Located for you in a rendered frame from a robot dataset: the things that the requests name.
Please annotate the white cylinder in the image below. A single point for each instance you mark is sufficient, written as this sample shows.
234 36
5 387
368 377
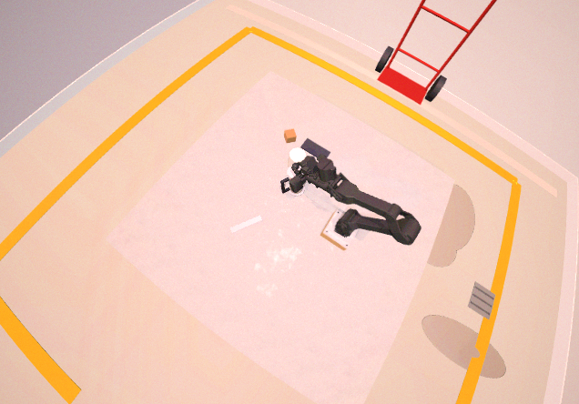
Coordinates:
296 155

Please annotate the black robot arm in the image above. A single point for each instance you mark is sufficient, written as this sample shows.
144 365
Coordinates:
403 230

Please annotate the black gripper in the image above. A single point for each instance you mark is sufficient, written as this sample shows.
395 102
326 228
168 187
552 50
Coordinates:
296 183

